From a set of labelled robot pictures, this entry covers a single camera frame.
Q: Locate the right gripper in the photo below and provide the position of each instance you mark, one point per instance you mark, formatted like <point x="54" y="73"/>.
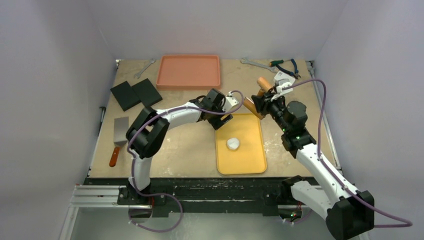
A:
<point x="263" y="102"/>

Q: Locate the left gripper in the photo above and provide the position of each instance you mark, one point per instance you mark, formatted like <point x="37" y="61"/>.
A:
<point x="217" y="123"/>

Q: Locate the wooden dough roller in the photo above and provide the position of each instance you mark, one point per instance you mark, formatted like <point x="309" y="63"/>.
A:
<point x="264" y="88"/>

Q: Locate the white dough ball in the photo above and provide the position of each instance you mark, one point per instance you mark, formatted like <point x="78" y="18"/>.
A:
<point x="233" y="143"/>

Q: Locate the yellow tray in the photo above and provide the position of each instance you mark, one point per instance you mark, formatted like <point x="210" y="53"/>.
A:
<point x="250" y="157"/>

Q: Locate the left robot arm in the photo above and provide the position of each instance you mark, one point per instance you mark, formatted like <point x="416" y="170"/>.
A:
<point x="148" y="131"/>

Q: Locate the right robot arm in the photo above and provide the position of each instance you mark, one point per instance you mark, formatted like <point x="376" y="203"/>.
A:
<point x="339" y="203"/>

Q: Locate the green blue pliers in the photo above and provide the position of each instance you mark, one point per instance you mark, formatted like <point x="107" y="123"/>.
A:
<point x="281" y="64"/>

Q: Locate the right silver wrench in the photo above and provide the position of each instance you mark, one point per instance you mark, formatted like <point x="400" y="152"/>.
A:
<point x="246" y="61"/>

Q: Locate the silver wrench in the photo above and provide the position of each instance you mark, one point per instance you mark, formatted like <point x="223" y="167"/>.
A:
<point x="246" y="61"/>
<point x="147" y="65"/>

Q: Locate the pink tray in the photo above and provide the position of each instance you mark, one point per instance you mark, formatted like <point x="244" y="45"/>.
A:
<point x="188" y="72"/>

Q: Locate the black block right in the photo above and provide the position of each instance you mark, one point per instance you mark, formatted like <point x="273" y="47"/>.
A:
<point x="147" y="93"/>

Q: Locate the black block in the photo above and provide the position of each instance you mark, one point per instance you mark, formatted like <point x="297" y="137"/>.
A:
<point x="125" y="96"/>
<point x="147" y="93"/>

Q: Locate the left silver wrench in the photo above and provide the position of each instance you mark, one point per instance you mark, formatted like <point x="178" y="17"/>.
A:
<point x="147" y="65"/>

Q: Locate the black block left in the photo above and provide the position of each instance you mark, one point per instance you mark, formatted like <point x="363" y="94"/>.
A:
<point x="125" y="96"/>

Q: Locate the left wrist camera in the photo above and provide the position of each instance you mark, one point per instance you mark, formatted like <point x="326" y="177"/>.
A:
<point x="230" y="103"/>

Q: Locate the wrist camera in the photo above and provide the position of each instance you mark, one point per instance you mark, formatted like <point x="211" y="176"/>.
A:
<point x="230" y="103"/>
<point x="282" y="82"/>

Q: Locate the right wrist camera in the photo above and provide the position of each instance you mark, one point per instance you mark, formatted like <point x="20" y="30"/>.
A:
<point x="282" y="82"/>

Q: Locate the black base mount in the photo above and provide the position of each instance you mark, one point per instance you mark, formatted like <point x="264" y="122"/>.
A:
<point x="268" y="196"/>

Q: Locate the aluminium frame rail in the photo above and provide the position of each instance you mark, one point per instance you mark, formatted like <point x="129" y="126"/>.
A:
<point x="92" y="197"/>

